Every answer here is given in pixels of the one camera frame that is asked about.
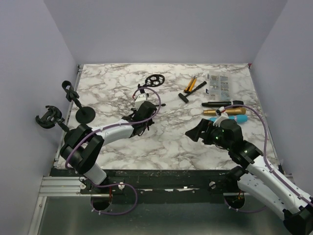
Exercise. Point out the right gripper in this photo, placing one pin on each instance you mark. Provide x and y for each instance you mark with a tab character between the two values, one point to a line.
204	125

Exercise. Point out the black microphone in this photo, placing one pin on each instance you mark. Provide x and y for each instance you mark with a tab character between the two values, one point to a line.
218	104

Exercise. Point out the gold microphone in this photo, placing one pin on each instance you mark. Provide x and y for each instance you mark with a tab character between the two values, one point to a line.
229	111

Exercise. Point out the blue microphone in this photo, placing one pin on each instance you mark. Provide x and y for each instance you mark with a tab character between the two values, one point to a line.
237	118

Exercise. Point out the black tripod mic stand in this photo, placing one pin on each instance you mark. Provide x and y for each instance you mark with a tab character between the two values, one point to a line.
152	81

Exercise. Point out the black round-base mic stand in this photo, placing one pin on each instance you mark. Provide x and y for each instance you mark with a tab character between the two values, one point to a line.
85	114

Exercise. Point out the black round-base shockmount stand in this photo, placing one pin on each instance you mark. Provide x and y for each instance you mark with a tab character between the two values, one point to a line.
52	117

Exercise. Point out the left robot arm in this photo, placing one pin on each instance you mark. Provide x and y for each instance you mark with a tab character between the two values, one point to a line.
89	141

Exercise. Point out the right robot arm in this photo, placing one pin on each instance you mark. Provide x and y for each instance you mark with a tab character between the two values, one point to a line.
255	175

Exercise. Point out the yellow utility knife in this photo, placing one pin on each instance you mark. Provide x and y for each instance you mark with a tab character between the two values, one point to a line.
190	86

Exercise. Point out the clear plastic screw box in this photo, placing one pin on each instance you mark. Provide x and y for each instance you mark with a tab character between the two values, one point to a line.
219	86

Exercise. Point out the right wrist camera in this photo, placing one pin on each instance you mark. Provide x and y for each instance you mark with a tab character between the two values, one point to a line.
221	116

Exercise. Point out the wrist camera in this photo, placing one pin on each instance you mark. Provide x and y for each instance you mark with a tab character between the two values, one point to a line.
221	116
140	99

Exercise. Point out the black T-handle tool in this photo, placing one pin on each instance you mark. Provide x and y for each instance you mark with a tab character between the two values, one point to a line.
184	97

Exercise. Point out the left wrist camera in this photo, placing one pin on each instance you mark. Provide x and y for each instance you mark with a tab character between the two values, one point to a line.
140	99

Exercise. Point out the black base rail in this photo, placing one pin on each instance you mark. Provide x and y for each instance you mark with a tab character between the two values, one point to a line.
167	187

